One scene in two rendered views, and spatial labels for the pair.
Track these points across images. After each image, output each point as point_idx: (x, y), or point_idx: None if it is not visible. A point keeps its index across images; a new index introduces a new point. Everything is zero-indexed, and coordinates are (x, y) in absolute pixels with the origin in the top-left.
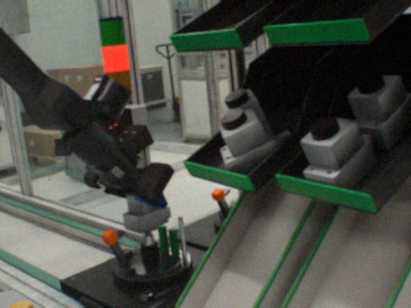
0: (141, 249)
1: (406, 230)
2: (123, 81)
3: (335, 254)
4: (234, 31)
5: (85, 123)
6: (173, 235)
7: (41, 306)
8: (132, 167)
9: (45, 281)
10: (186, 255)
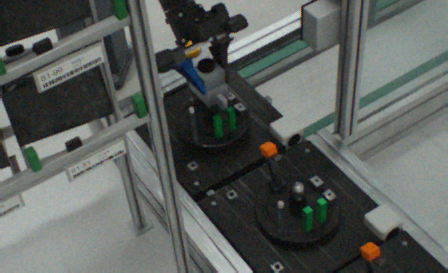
0: (234, 107)
1: None
2: None
3: None
4: None
5: None
6: (213, 120)
7: (193, 61)
8: (179, 40)
9: (258, 61)
10: (193, 136)
